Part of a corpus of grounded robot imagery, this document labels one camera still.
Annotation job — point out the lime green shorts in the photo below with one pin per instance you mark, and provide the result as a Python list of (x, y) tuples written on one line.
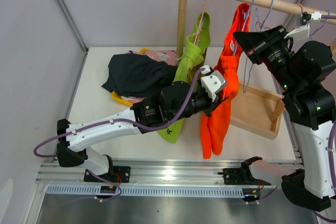
[(193, 57)]

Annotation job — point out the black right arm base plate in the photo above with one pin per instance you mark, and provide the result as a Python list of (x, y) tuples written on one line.
[(240, 176)]

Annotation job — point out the wooden tray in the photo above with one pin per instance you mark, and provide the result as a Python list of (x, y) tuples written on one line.
[(258, 111)]

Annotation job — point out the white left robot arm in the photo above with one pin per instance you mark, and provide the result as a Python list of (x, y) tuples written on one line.
[(75, 141)]

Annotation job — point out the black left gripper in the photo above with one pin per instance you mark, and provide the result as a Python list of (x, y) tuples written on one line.
[(211, 105)]

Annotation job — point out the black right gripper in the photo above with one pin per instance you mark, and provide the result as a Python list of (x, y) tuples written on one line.
[(256, 44)]

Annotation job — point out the yellow plastic tray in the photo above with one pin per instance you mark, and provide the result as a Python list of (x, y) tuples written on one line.
[(128, 101)]

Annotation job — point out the dark navy shorts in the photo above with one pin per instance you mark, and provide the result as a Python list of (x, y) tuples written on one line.
[(134, 75)]

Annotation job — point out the aluminium mounting rail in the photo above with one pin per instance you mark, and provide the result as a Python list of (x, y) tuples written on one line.
[(153, 178)]

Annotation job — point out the orange shorts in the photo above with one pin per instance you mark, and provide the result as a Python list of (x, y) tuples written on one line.
[(214, 129)]

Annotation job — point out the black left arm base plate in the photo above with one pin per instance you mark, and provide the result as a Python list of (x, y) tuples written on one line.
[(120, 174)]

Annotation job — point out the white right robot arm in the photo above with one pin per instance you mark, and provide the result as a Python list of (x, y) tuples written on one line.
[(311, 187)]

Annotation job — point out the pink patterned shorts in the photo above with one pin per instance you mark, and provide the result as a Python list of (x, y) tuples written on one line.
[(167, 56)]

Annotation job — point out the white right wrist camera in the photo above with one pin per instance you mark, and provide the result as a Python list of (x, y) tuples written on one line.
[(302, 29)]

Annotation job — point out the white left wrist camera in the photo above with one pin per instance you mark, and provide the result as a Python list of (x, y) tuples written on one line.
[(213, 82)]

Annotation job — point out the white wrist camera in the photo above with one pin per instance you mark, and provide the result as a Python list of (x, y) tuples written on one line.
[(302, 29), (213, 82)]

